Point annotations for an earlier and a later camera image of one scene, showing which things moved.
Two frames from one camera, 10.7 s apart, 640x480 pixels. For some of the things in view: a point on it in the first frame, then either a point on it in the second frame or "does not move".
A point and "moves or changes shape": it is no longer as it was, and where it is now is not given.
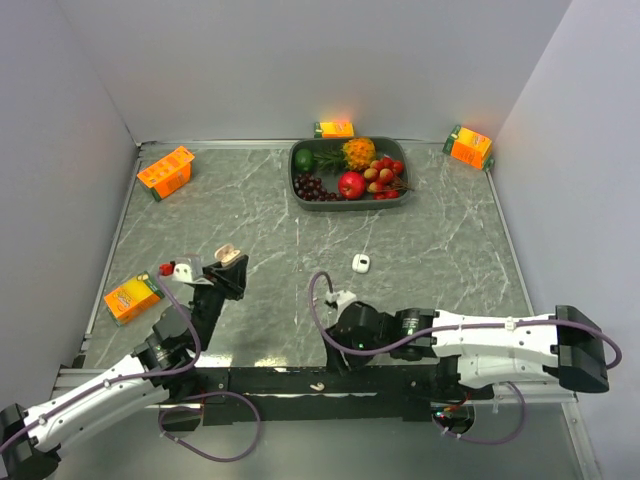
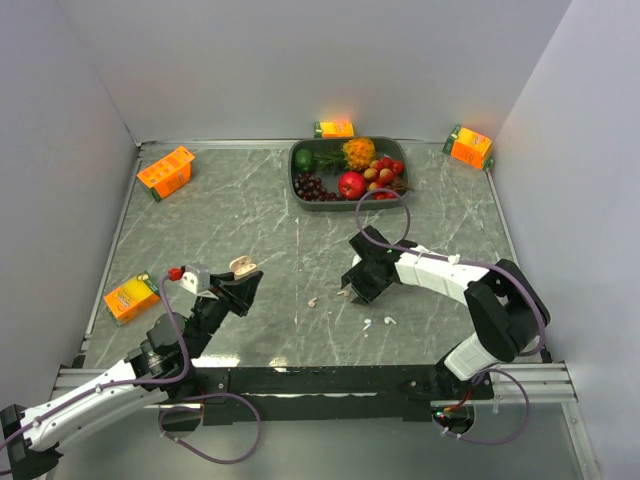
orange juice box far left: x=168 y=174 does not move
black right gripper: x=338 y=336 to x=366 y=293
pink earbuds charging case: x=226 y=253 moves or changes shape
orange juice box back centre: x=334 y=129 does not move
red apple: x=351 y=185 does not move
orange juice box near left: x=133 y=299 does not move
